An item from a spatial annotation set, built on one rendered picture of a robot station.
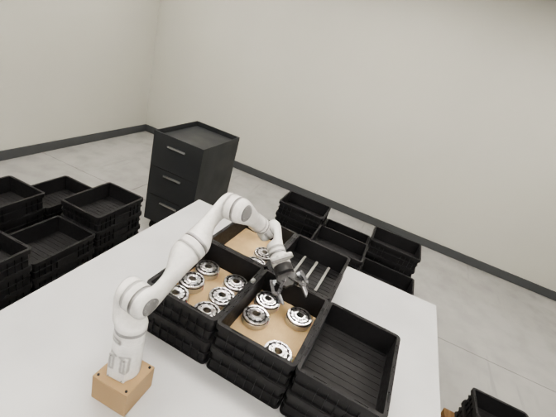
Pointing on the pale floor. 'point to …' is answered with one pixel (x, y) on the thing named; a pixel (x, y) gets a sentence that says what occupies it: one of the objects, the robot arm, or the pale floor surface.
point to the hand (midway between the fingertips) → (294, 299)
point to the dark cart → (188, 168)
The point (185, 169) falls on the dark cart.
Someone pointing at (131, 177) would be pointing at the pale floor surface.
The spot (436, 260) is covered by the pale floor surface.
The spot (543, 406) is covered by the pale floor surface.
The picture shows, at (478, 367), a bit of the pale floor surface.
